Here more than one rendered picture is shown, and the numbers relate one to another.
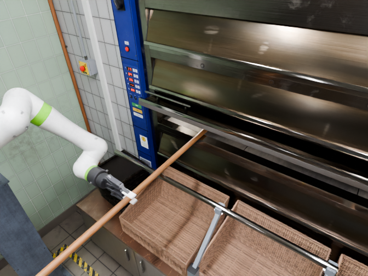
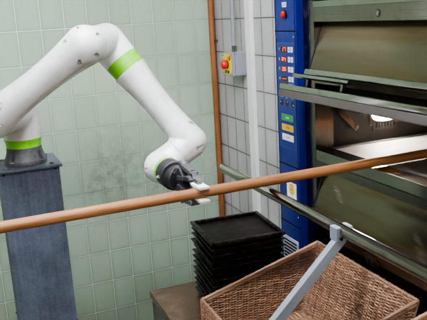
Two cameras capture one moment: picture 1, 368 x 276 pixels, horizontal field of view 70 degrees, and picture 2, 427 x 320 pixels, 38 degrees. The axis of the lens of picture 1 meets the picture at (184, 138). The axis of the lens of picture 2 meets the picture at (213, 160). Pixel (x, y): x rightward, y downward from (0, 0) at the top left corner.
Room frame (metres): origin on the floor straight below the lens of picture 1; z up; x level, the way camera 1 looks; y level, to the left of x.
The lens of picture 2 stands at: (-0.56, -0.60, 1.68)
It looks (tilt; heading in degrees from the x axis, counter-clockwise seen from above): 13 degrees down; 30
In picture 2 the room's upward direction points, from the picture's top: 3 degrees counter-clockwise
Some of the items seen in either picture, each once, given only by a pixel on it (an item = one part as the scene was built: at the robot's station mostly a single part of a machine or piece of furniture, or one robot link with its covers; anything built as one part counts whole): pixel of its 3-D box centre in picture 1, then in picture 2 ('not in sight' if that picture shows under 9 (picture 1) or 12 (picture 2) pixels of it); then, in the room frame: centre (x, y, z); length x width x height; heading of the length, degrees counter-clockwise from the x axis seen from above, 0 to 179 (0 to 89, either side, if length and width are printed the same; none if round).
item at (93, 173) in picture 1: (98, 176); (173, 174); (0.99, 0.45, 1.20); 0.12 x 0.06 x 0.09; 143
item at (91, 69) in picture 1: (87, 66); (234, 63); (1.85, 0.67, 1.46); 0.10 x 0.07 x 0.10; 52
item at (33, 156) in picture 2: not in sight; (23, 151); (1.00, 1.10, 1.23); 0.26 x 0.15 x 0.06; 52
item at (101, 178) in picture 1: (107, 182); (180, 180); (0.94, 0.39, 1.20); 0.09 x 0.07 x 0.08; 53
